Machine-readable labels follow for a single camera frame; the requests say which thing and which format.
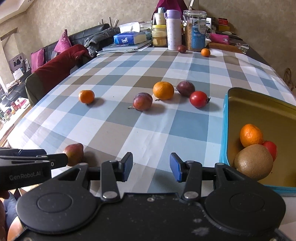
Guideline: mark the brown kiwi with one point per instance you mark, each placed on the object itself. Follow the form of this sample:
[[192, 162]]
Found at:
[[253, 162]]

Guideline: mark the white tissue box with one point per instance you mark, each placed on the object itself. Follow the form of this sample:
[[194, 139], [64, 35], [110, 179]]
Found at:
[[129, 27]]

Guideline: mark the black leather sofa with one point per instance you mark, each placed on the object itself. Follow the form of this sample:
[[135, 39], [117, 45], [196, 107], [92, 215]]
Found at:
[[78, 37]]

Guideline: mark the picture frame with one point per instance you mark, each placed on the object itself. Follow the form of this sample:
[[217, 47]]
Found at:
[[17, 62]]

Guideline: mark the white thermos purple lid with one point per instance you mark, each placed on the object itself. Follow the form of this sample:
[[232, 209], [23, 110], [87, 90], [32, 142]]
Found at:
[[174, 32]]

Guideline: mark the stack of books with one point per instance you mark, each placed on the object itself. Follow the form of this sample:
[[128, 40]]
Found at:
[[124, 47]]

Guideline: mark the blue tissue pack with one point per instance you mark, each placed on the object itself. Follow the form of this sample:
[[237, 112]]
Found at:
[[129, 38]]

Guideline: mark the glass jar blue label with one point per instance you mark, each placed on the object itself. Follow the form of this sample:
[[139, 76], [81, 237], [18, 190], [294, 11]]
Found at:
[[196, 32]]

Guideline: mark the yellow jar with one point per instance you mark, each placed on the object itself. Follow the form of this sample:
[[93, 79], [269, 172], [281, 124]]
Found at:
[[159, 37]]

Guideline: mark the pink pencil case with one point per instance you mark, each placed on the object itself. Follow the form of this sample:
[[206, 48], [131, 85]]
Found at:
[[219, 39]]

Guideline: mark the reddish purple plum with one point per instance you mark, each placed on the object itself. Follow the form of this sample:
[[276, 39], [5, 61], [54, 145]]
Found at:
[[142, 101]]

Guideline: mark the dark purple plum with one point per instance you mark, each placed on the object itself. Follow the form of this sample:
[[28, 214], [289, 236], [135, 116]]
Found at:
[[185, 88], [182, 48]]

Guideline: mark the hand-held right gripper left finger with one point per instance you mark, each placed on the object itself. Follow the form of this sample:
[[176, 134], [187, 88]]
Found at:
[[127, 166]]

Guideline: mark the gold tin tray teal rim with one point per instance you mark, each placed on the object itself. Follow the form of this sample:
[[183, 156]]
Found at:
[[254, 111]]

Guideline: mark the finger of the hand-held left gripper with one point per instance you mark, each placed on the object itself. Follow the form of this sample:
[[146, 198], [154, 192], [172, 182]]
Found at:
[[32, 153], [57, 160]]

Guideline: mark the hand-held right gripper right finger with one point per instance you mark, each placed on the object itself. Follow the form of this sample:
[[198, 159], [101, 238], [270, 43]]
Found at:
[[175, 166]]

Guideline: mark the dark red garment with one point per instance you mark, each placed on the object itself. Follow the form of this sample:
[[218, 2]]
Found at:
[[60, 67]]

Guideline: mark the red-green apple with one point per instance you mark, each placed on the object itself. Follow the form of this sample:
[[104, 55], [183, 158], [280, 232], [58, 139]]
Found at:
[[75, 153]]

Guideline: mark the large mandarin orange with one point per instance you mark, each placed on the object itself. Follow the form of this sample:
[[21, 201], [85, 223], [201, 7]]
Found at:
[[163, 90]]

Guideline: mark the red tomato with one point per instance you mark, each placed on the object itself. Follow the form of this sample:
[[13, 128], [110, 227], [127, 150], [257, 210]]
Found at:
[[271, 149], [198, 99]]

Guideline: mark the wooden cutting board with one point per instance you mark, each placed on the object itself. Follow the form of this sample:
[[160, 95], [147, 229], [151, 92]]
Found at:
[[229, 48]]

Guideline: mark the large magenta pillow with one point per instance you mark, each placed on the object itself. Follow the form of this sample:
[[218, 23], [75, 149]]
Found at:
[[63, 41]]

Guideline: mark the cream paper cup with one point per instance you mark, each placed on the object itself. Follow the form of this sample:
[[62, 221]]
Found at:
[[160, 19]]

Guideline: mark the small mandarin orange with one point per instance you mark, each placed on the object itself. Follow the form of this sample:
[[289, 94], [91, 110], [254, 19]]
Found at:
[[205, 52], [86, 96]]

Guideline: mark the small magenta pillow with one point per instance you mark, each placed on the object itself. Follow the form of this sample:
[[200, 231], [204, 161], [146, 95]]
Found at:
[[37, 60]]

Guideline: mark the grey jacket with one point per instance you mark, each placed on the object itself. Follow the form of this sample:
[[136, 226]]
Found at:
[[99, 40]]

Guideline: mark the magenta bag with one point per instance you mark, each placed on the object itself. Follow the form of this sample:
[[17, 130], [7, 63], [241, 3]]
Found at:
[[171, 5]]

